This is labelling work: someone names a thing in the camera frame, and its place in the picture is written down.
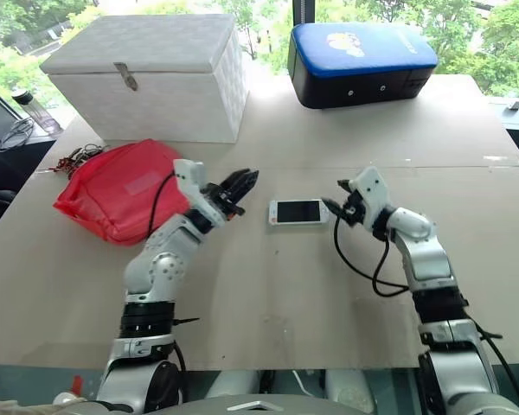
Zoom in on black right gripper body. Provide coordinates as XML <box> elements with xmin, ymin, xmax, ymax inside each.
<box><xmin>340</xmin><ymin>191</ymin><xmax>368</xmax><ymax>227</ymax></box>

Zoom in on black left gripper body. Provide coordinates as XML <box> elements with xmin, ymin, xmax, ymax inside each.
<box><xmin>203</xmin><ymin>182</ymin><xmax>247</xmax><ymax>222</ymax></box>

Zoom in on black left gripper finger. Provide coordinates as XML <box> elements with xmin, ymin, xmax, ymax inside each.
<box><xmin>231</xmin><ymin>170</ymin><xmax>260</xmax><ymax>205</ymax></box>
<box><xmin>219</xmin><ymin>169</ymin><xmax>252</xmax><ymax>194</ymax></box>

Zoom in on clear phone case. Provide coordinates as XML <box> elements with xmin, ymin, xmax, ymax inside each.
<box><xmin>267</xmin><ymin>198</ymin><xmax>330</xmax><ymax>227</ymax></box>

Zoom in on blue and black padded case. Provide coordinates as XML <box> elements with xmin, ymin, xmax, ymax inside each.
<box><xmin>286</xmin><ymin>22</ymin><xmax>439</xmax><ymax>110</ymax></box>

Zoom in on red mesh bag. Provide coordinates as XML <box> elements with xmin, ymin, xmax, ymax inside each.
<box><xmin>53</xmin><ymin>138</ymin><xmax>192</xmax><ymax>247</ymax></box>

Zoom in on white woven storage box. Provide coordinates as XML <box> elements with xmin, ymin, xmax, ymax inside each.
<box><xmin>40</xmin><ymin>13</ymin><xmax>248</xmax><ymax>144</ymax></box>

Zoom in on bunch of keys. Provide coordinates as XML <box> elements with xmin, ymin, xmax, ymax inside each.
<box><xmin>47</xmin><ymin>144</ymin><xmax>106</xmax><ymax>175</ymax></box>

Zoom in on clear bottle with black cap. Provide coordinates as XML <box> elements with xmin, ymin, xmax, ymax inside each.
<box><xmin>10</xmin><ymin>89</ymin><xmax>62</xmax><ymax>133</ymax></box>

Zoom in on black eyeglasses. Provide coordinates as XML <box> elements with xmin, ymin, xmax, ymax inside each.
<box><xmin>0</xmin><ymin>117</ymin><xmax>35</xmax><ymax>152</ymax></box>

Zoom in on white bottle with red top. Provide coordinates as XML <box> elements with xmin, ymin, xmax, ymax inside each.
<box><xmin>53</xmin><ymin>374</ymin><xmax>85</xmax><ymax>408</ymax></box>

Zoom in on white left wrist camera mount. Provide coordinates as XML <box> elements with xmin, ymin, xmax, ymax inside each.
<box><xmin>172</xmin><ymin>158</ymin><xmax>224</xmax><ymax>227</ymax></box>

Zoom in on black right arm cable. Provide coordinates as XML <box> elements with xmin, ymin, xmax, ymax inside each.
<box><xmin>333</xmin><ymin>214</ymin><xmax>411</xmax><ymax>298</ymax></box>

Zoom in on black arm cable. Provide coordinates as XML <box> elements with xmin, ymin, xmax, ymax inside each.
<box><xmin>333</xmin><ymin>214</ymin><xmax>411</xmax><ymax>298</ymax></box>
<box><xmin>146</xmin><ymin>171</ymin><xmax>179</xmax><ymax>239</ymax></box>

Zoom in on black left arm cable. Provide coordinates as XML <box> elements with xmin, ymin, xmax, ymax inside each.
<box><xmin>146</xmin><ymin>171</ymin><xmax>179</xmax><ymax>239</ymax></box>

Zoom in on dark window frame post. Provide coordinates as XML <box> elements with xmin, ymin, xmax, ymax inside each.
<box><xmin>292</xmin><ymin>0</ymin><xmax>317</xmax><ymax>27</ymax></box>

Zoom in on white cable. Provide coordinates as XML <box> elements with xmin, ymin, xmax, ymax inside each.
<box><xmin>291</xmin><ymin>370</ymin><xmax>326</xmax><ymax>398</ymax></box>

